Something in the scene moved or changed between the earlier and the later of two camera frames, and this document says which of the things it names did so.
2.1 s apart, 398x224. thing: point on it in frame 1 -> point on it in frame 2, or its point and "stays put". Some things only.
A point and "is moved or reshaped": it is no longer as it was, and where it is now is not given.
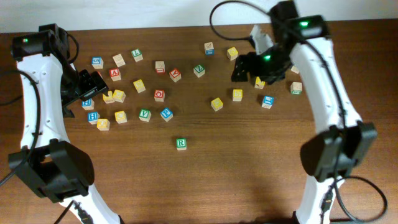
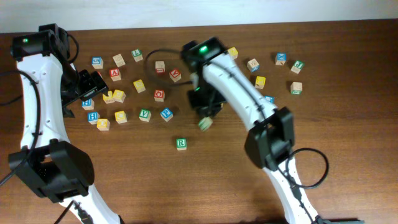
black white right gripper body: x=270 y=63 -> x=206 y=95
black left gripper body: x=84 y=85 stays put
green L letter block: x=137 y=55 stays put
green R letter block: x=181 y=144 stays put
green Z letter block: x=199 y=70 is moved or reshaped
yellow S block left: x=139 y=86 stays put
